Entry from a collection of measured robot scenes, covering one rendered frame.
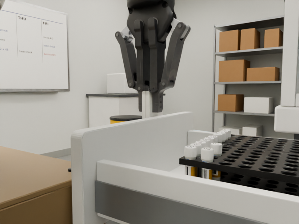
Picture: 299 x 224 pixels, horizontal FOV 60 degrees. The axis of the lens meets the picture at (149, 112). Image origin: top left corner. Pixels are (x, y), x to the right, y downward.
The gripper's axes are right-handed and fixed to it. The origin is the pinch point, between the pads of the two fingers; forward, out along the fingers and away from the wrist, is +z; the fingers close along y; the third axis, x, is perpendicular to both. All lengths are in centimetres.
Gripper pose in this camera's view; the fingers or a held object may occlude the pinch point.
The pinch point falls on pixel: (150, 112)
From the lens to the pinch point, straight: 42.2
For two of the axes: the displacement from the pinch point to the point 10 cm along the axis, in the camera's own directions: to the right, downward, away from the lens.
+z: 0.0, 10.0, 0.9
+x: -5.3, 0.7, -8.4
